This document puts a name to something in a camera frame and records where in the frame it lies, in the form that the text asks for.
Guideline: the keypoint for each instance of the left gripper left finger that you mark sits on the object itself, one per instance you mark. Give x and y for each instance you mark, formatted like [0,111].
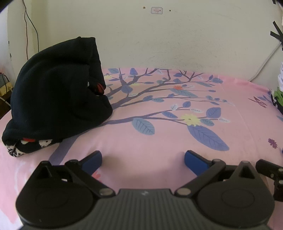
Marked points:
[83,170]

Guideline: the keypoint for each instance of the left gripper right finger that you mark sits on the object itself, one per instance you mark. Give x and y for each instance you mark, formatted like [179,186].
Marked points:
[205,170]

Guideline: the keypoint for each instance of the white printed t-shirt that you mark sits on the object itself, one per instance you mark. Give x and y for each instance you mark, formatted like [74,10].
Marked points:
[280,78]

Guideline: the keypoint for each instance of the black folded clothes pile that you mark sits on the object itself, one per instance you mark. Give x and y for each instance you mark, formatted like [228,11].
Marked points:
[59,93]

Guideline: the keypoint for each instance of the pink floral bed sheet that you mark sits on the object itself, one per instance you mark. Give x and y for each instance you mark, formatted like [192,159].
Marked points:
[158,115]

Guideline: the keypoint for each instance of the green garment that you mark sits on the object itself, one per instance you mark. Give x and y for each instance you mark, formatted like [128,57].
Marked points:
[278,96]

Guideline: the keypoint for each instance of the black tape cross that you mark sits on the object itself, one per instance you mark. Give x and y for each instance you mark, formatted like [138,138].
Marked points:
[278,35]

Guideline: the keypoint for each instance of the small wall sticker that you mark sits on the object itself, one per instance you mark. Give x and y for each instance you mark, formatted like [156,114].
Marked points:
[156,10]

